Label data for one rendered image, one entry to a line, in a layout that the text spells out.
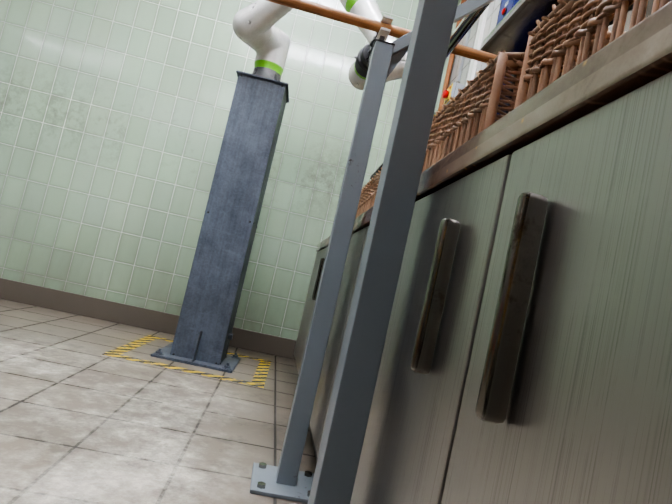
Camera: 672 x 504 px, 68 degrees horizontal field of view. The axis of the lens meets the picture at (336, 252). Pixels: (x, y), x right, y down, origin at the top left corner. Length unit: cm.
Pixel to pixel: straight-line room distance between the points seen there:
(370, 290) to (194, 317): 159
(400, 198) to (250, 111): 165
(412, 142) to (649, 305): 40
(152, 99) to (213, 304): 124
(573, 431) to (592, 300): 6
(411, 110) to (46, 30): 269
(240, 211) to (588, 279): 188
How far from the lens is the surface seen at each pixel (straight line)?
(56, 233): 287
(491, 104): 64
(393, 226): 57
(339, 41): 296
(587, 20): 51
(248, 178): 211
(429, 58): 63
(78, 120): 294
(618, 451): 25
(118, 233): 278
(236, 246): 208
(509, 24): 191
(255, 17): 221
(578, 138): 33
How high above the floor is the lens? 42
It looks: 4 degrees up
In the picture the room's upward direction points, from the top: 13 degrees clockwise
